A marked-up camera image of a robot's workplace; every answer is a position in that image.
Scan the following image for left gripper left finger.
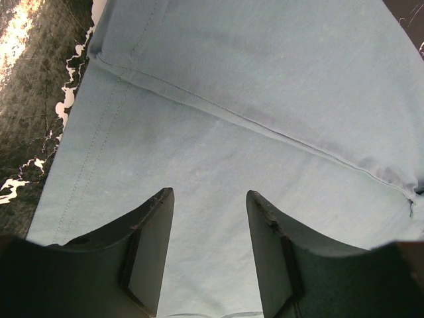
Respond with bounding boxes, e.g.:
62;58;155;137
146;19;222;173
1;187;174;317

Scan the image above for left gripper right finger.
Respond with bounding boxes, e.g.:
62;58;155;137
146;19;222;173
246;191;423;317

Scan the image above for grey-blue t-shirt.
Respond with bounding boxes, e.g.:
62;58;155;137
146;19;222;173
25;0;424;318

